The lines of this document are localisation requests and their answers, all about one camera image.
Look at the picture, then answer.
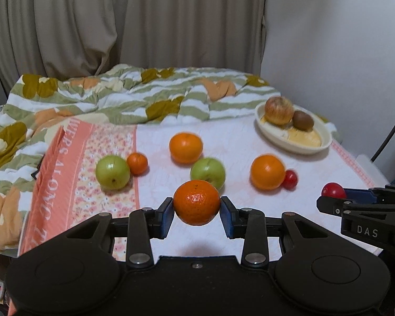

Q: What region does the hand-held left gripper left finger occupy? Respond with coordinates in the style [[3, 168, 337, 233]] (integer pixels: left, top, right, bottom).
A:
[[66, 197, 175, 269]]

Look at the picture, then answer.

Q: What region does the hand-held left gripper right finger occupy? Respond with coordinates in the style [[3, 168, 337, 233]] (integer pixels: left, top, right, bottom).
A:
[[220, 196, 330, 267]]

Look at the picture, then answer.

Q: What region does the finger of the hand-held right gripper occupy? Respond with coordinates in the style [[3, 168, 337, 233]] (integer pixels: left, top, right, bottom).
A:
[[317, 195, 395, 218], [344, 186, 395, 205]]

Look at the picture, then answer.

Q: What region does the red cherry tomato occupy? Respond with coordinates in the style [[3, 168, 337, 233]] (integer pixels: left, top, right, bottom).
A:
[[283, 170, 298, 190], [321, 182, 347, 200]]

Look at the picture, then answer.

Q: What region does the medium mandarin orange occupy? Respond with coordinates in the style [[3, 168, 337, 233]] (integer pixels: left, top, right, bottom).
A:
[[173, 180, 221, 226]]

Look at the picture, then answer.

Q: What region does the green apple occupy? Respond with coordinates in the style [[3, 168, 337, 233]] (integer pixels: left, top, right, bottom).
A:
[[190, 157, 226, 191], [95, 155, 131, 190]]

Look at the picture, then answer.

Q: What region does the large orange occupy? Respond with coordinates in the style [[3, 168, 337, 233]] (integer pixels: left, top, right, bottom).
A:
[[169, 132, 204, 164], [250, 155, 286, 191]]

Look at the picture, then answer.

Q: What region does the cream oval plate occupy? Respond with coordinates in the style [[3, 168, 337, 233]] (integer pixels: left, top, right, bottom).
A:
[[255, 101, 332, 155]]

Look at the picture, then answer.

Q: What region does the small mandarin orange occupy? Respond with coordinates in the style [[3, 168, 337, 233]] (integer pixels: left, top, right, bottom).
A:
[[126, 152, 149, 176]]

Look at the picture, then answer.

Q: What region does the brown kiwi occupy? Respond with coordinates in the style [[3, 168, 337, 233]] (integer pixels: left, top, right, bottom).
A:
[[293, 111, 315, 131]]

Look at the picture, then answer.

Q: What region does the red yellow apple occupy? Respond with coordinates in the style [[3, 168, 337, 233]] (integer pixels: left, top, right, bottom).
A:
[[264, 96, 294, 126]]

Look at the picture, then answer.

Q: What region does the green striped floral comforter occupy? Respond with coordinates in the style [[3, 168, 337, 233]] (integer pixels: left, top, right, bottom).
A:
[[0, 63, 341, 251]]

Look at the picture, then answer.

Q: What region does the beige curtain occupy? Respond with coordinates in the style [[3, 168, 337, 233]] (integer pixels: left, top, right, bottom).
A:
[[0, 0, 269, 88]]

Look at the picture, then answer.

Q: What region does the black cable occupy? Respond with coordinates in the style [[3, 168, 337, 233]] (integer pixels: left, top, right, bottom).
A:
[[371, 100, 395, 162]]

